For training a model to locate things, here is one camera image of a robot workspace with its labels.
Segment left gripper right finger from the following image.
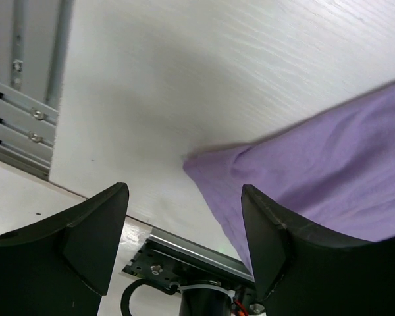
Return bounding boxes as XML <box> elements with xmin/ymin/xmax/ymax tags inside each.
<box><xmin>242</xmin><ymin>185</ymin><xmax>395</xmax><ymax>315</ymax></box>

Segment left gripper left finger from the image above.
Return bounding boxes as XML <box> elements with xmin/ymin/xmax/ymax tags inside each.
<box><xmin>0</xmin><ymin>182</ymin><xmax>129</xmax><ymax>315</ymax></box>

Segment purple t shirt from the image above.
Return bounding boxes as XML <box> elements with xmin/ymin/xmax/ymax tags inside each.
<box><xmin>183</xmin><ymin>83</ymin><xmax>395</xmax><ymax>267</ymax></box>

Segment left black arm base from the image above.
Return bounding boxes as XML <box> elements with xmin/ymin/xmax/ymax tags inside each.
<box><xmin>120</xmin><ymin>230</ymin><xmax>265</xmax><ymax>315</ymax></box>

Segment front aluminium table rail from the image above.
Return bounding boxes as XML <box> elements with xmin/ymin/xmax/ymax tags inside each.
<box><xmin>146</xmin><ymin>227</ymin><xmax>254</xmax><ymax>285</ymax></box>

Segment aluminium frame rail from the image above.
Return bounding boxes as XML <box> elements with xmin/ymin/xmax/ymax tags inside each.
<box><xmin>0</xmin><ymin>1</ymin><xmax>74</xmax><ymax>180</ymax></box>

